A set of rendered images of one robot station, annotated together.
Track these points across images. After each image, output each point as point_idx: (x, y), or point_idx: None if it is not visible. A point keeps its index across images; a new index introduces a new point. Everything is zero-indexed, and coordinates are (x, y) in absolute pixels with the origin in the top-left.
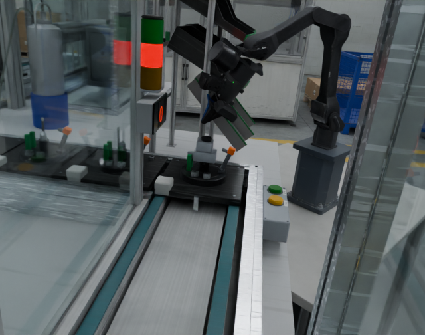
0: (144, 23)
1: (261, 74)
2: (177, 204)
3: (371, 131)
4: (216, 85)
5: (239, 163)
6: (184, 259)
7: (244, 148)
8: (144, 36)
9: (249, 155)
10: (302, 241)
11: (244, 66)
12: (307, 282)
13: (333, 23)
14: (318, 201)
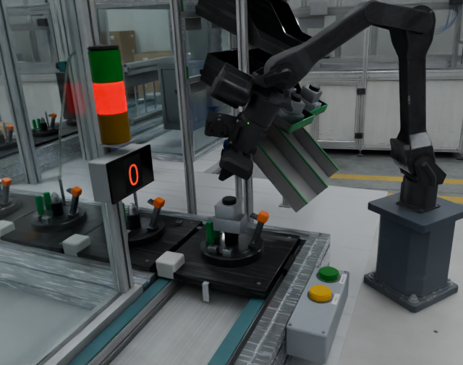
0: (90, 57)
1: (289, 108)
2: (190, 290)
3: None
4: (221, 129)
5: (319, 224)
6: None
7: (336, 202)
8: (92, 74)
9: (338, 213)
10: (365, 359)
11: (259, 100)
12: None
13: (401, 22)
14: (410, 291)
